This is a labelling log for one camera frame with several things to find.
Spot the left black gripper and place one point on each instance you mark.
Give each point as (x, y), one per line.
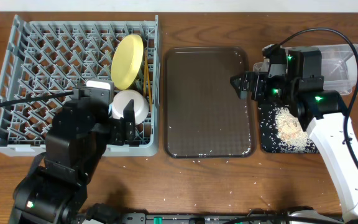
(119, 129)

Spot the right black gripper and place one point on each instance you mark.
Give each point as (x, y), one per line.
(260, 78)

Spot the pink white bowl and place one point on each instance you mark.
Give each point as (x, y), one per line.
(120, 101)

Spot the yellow plate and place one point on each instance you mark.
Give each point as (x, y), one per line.
(127, 61)

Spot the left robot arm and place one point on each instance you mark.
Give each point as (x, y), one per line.
(55, 188)

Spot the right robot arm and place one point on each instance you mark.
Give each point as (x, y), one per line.
(294, 78)

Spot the black waste tray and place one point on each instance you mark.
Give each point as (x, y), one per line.
(269, 137)

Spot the grey dishwasher rack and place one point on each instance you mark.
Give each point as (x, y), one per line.
(44, 58)

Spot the dark brown serving tray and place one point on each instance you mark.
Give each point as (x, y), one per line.
(203, 115)

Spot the clear plastic bin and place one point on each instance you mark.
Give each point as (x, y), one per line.
(338, 67)

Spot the black rail bar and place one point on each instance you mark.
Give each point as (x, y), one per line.
(179, 218)

